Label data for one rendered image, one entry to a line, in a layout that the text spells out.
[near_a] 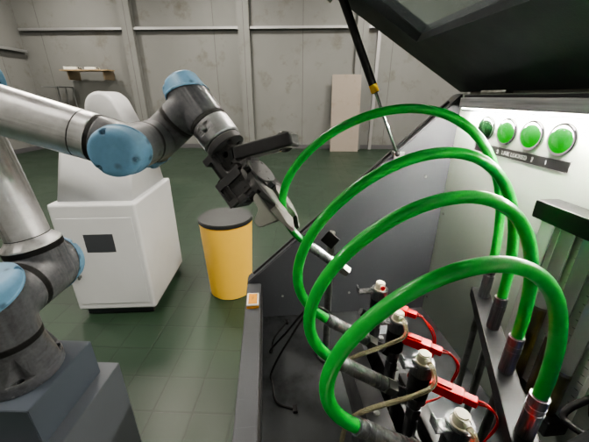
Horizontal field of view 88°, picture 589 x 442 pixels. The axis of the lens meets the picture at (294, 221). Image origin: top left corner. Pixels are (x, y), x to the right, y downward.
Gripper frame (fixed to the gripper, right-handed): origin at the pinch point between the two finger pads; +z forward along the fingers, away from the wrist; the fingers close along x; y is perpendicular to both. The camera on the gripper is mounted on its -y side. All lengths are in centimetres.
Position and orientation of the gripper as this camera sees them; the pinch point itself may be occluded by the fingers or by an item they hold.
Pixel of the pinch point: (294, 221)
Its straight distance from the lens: 55.1
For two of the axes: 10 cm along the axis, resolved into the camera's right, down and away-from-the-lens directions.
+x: -3.3, 1.4, -9.3
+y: -7.3, 5.8, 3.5
